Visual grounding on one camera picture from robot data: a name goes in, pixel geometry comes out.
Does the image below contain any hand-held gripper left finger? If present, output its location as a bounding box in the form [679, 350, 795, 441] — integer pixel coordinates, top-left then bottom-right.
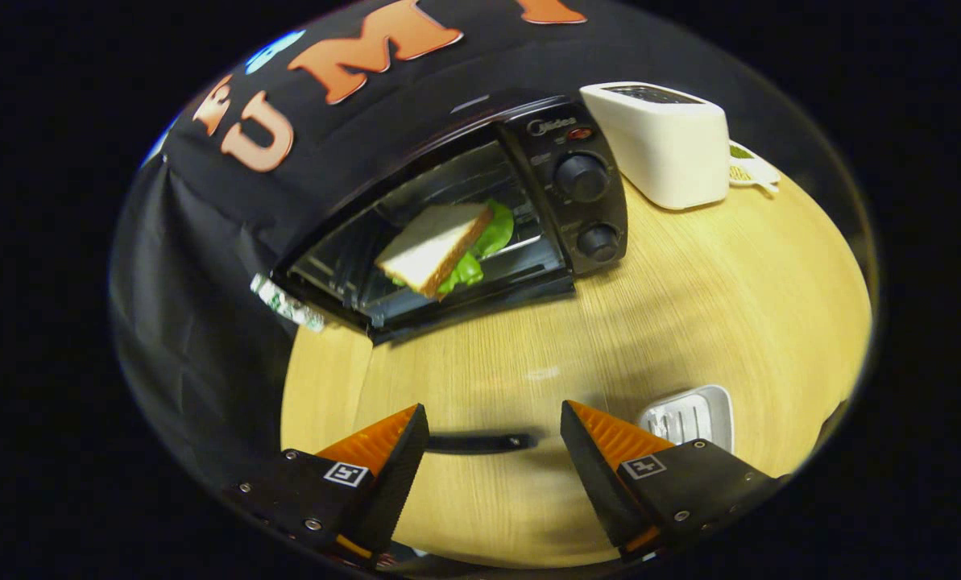
[224, 403, 430, 567]

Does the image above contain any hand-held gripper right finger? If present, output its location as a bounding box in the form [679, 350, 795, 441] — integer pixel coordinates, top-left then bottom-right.
[560, 400, 789, 563]

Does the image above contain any sandwich with lettuce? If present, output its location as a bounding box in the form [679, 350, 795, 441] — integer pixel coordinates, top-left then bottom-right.
[374, 199, 516, 300]

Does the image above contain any black toaster oven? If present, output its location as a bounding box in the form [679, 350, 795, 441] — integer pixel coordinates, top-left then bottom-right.
[251, 89, 630, 458]

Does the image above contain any white toaster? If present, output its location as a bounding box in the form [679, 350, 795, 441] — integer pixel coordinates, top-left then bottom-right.
[579, 81, 731, 211]

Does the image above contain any white ridged tray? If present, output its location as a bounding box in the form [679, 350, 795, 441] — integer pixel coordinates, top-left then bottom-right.
[636, 384, 735, 478]

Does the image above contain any white divided dish with beans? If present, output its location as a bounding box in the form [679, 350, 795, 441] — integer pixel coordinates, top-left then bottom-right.
[727, 141, 781, 197]

